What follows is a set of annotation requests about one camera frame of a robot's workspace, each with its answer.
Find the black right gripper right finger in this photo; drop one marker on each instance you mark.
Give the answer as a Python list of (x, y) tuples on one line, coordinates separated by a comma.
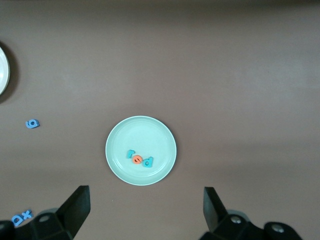
[(225, 227)]

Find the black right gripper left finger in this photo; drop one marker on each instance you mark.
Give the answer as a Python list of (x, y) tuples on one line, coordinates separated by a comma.
[(62, 225)]

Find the orange foam letter e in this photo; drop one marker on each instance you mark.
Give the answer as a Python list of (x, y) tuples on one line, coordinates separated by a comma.
[(134, 159)]

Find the teal foam letter r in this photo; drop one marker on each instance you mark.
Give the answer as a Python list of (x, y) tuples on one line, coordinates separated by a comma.
[(129, 154)]

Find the teal foam letter d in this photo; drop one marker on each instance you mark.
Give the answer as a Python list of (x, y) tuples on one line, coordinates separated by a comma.
[(151, 161)]

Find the blue foam letter x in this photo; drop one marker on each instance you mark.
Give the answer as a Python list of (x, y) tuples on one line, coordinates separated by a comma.
[(26, 215)]

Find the blue foam letter D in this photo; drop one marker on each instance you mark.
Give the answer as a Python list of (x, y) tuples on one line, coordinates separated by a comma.
[(13, 221)]

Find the blue foam digit six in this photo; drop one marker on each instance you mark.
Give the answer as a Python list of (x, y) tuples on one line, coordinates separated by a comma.
[(27, 124)]

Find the pale green plate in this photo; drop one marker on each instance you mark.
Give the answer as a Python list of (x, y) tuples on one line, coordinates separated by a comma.
[(140, 135)]

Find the brown table cover sheet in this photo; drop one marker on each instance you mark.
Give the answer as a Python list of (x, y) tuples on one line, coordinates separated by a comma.
[(225, 75)]

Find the beige plate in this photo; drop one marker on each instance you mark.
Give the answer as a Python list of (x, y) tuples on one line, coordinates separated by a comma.
[(3, 70)]

